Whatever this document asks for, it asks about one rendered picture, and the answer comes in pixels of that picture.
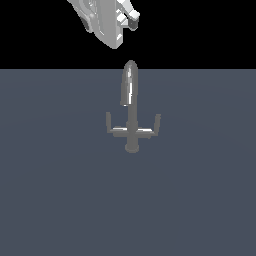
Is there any gripper finger with grey tip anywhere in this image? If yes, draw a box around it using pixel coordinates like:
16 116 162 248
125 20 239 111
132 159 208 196
121 0 141 32

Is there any grey L-shaped faucet handle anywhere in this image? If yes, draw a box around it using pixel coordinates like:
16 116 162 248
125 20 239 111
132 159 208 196
105 111 129 137
136 113 162 139

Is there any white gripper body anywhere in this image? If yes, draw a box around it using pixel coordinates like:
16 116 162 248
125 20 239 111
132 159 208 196
89 0 125 50

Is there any grey faucet spout and base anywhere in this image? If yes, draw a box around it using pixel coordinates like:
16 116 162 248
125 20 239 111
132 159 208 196
120 59 141 154

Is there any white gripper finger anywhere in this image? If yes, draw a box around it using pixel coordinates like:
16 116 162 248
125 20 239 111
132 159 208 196
116 8 130 29

